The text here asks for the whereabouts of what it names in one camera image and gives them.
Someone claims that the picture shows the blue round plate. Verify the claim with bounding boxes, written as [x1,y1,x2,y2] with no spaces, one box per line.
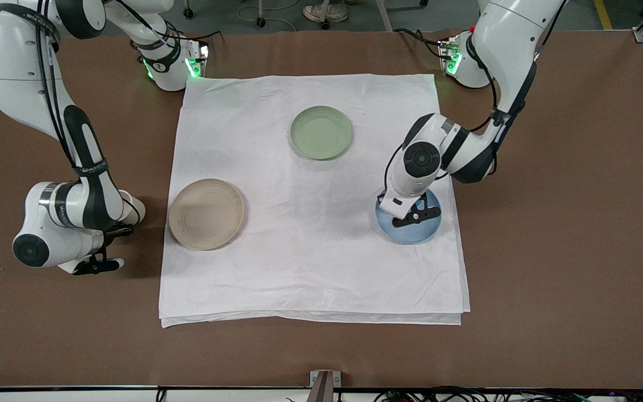
[375,187,443,245]

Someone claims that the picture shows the beige gray round plate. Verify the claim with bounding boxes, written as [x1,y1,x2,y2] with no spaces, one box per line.
[168,178,246,251]

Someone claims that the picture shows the green round plate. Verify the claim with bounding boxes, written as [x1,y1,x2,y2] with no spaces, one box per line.
[289,106,354,161]

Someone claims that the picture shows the white square cloth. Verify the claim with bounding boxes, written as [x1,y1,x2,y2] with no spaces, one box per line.
[159,74,471,328]

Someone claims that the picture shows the beige person's shoe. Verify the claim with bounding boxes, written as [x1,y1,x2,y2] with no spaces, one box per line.
[303,2,350,24]

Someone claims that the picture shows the black left arm base cable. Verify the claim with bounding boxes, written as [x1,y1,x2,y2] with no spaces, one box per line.
[393,27,450,59]

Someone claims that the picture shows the black arm base cable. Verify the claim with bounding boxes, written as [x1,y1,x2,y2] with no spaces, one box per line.
[179,29,223,44]
[393,27,450,59]

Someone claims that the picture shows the tangled cables bundle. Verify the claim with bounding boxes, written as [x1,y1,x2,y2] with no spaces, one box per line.
[375,388,643,402]

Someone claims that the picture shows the gray metal bracket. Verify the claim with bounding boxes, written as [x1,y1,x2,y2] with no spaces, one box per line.
[309,370,342,402]

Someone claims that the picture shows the white floor cable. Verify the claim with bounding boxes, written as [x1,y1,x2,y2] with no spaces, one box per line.
[237,3,300,32]

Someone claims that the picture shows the black right arm base cable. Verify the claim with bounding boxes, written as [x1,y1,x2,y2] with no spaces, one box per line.
[179,29,223,44]

